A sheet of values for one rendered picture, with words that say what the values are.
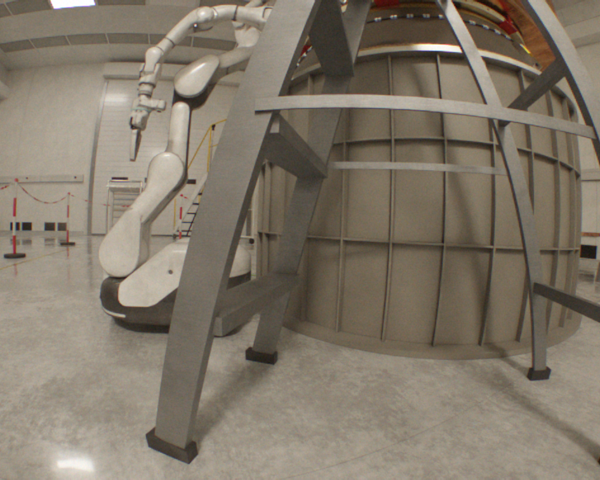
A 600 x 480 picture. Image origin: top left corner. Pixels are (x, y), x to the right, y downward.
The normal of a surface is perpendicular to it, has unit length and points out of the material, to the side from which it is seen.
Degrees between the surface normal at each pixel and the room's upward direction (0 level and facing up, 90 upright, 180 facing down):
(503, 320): 90
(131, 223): 90
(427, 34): 62
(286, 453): 0
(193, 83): 92
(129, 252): 90
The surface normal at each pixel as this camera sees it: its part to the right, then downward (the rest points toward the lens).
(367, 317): -0.52, 0.03
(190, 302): -0.25, -0.01
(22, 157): 0.38, 0.06
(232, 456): 0.04, -1.00
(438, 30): -0.22, -0.43
